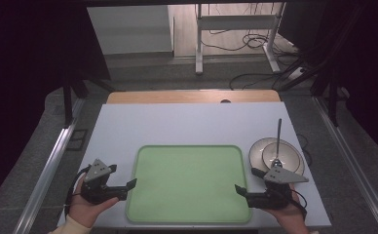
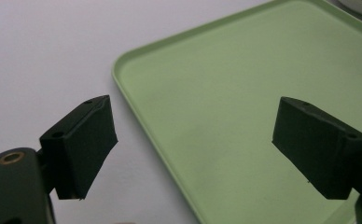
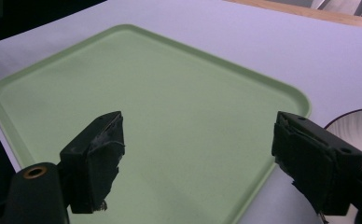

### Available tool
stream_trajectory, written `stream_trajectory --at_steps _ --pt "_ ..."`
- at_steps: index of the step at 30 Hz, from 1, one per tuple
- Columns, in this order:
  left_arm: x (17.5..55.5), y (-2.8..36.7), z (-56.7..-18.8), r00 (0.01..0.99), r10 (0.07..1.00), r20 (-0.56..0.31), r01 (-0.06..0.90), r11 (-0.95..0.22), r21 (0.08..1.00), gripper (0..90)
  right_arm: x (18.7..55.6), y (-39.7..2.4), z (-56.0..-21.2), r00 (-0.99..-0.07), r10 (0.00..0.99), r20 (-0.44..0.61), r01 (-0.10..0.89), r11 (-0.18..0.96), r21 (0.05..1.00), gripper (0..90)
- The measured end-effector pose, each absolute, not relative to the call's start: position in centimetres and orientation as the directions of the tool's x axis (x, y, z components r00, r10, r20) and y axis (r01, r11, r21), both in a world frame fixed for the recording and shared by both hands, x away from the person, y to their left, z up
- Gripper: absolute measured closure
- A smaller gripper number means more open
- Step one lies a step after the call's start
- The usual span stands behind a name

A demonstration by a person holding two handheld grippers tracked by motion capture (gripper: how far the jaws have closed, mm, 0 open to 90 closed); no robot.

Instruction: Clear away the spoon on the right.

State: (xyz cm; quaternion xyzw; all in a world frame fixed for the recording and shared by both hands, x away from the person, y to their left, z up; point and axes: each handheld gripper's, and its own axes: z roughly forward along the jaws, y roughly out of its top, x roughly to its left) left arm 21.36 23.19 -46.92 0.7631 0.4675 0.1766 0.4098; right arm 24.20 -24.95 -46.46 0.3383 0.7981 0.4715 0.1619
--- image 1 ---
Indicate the white metal desk frame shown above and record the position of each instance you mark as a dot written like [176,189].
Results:
[235,22]

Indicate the white table board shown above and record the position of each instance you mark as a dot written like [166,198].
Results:
[183,125]

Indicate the person's left hand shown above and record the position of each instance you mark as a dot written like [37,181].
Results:
[86,211]

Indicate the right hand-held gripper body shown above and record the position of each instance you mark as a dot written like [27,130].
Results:
[273,191]

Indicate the black floor grate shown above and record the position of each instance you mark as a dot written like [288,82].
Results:
[76,139]

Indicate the aluminium rail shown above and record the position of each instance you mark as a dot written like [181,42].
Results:
[349,156]
[50,165]

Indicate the wooden table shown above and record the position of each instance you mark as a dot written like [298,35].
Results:
[190,96]

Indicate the green tray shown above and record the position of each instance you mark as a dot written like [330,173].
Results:
[188,183]

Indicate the metal spoon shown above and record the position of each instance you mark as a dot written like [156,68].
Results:
[278,143]

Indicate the white power strip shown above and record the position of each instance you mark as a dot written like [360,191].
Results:
[296,73]

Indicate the beige plate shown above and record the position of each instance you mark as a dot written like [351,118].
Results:
[287,156]

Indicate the white cabinet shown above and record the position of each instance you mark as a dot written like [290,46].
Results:
[132,29]

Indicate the black metal stand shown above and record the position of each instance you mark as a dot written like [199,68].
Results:
[332,97]
[68,104]

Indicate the person's right hand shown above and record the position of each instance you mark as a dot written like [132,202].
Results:
[289,216]

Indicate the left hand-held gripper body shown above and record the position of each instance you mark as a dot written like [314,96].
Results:
[94,190]

